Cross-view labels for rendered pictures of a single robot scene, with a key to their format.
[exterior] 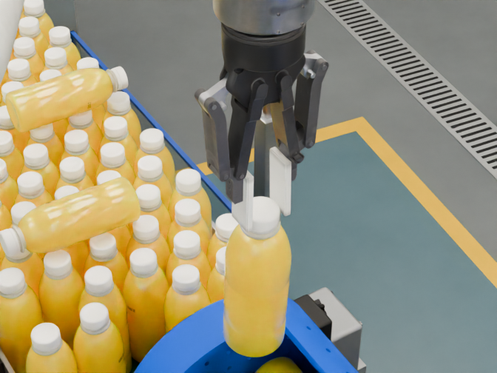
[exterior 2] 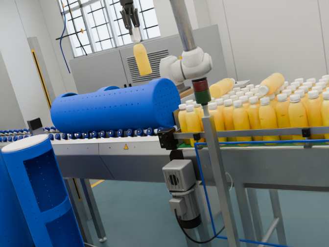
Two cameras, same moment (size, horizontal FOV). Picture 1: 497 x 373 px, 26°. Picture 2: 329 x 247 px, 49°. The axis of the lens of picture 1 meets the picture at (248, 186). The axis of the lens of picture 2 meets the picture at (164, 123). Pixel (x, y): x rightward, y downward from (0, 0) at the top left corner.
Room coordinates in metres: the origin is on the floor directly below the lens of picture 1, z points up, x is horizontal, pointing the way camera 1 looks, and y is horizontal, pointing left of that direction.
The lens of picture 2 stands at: (2.74, -0.72, 1.45)
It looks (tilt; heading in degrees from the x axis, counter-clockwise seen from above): 13 degrees down; 159
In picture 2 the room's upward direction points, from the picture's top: 14 degrees counter-clockwise
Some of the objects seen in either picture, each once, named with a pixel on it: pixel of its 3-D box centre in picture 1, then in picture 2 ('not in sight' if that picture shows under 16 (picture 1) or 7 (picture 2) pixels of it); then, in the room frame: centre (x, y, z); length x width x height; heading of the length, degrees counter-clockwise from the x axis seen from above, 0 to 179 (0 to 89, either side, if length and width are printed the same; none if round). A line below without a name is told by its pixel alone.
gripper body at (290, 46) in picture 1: (262, 58); (127, 6); (0.82, -0.01, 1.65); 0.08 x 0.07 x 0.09; 122
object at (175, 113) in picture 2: not in sight; (179, 119); (0.96, 0.07, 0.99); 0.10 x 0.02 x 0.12; 122
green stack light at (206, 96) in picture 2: not in sight; (202, 95); (1.48, -0.03, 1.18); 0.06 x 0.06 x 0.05
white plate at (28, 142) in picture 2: not in sight; (25, 142); (0.44, -0.73, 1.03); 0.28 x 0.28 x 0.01
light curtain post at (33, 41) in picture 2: not in sight; (61, 133); (-0.48, -0.43, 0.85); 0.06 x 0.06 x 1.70; 32
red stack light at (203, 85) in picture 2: not in sight; (200, 85); (1.48, -0.03, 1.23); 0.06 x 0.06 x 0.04
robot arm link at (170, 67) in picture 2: not in sight; (171, 70); (0.28, 0.40, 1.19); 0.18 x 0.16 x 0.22; 53
